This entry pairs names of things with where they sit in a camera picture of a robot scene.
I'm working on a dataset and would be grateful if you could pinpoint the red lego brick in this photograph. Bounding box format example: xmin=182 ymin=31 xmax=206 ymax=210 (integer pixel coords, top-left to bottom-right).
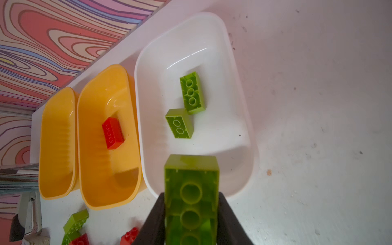
xmin=102 ymin=117 xmax=124 ymax=150
xmin=69 ymin=233 xmax=90 ymax=245
xmin=120 ymin=227 xmax=139 ymax=245

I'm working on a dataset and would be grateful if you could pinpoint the white plastic bin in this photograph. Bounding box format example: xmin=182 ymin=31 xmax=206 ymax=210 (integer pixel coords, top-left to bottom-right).
xmin=135 ymin=12 xmax=259 ymax=200

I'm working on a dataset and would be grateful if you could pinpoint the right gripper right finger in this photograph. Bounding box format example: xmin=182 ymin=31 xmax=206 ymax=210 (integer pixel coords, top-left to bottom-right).
xmin=216 ymin=192 xmax=253 ymax=245

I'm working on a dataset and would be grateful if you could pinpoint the middle yellow plastic bin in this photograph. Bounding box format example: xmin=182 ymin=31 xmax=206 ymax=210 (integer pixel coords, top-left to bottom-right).
xmin=77 ymin=64 xmax=147 ymax=210

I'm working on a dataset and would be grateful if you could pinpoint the green lego brick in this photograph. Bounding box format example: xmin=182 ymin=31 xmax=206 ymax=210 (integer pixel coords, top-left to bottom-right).
xmin=180 ymin=72 xmax=206 ymax=115
xmin=63 ymin=209 xmax=89 ymax=234
xmin=164 ymin=154 xmax=219 ymax=245
xmin=165 ymin=108 xmax=194 ymax=139
xmin=62 ymin=231 xmax=81 ymax=245

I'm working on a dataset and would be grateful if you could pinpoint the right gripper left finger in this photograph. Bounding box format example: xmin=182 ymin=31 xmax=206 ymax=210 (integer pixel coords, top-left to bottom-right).
xmin=132 ymin=193 xmax=165 ymax=245

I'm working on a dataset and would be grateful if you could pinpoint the left yellow plastic bin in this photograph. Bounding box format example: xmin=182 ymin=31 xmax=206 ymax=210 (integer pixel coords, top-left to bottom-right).
xmin=38 ymin=87 xmax=79 ymax=200

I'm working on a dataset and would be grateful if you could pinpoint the yellow plastic bin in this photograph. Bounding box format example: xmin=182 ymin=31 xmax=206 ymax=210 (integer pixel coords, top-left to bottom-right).
xmin=77 ymin=64 xmax=147 ymax=210
xmin=38 ymin=87 xmax=79 ymax=200

